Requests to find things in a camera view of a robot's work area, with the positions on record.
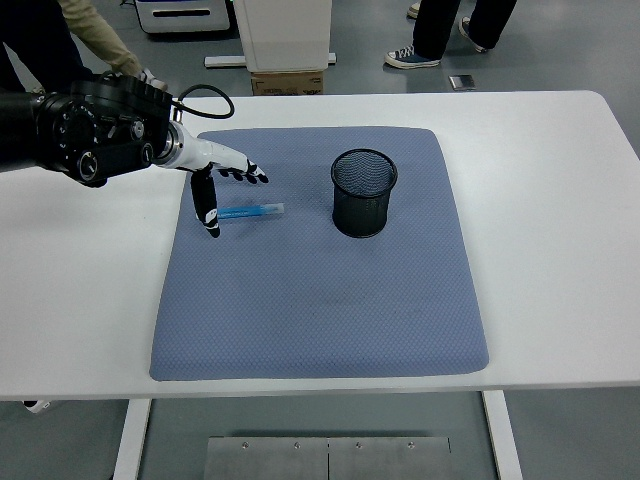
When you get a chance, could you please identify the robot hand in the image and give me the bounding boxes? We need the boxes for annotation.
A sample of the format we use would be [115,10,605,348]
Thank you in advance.
[177,130,270,241]

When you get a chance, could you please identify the blue marker pen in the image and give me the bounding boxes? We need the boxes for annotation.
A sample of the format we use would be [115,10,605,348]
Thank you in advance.
[215,202,286,221]

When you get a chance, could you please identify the black mesh pen holder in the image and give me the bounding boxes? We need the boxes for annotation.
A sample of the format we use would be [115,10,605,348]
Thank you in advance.
[330,148,399,239]

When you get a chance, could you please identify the white floor bar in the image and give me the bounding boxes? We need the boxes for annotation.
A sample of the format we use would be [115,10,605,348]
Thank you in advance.
[203,52,337,69]

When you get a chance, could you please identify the cardboard box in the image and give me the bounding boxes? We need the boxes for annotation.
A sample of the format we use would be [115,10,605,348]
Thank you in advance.
[250,69,325,97]

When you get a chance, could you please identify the white appliance with dark slot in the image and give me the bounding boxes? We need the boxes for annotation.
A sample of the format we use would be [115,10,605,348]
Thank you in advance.
[134,0,232,35]

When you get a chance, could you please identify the white cabinet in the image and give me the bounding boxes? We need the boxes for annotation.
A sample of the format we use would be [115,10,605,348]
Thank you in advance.
[234,0,334,74]

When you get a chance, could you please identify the person in beige trousers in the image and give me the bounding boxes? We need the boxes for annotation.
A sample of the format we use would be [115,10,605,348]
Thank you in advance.
[57,0,170,92]

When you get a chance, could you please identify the blue-grey textured mat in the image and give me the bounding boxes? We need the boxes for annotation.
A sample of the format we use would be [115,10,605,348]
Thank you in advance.
[148,125,490,383]

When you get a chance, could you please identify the person in dark trousers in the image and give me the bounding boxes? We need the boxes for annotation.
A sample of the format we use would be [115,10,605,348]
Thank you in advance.
[0,0,94,96]

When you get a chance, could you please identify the person with blue sneakers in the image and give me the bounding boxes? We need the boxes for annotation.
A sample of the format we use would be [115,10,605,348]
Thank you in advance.
[383,0,519,70]

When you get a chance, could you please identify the white table leg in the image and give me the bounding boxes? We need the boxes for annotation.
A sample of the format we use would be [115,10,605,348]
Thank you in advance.
[110,398,152,480]
[481,389,524,480]

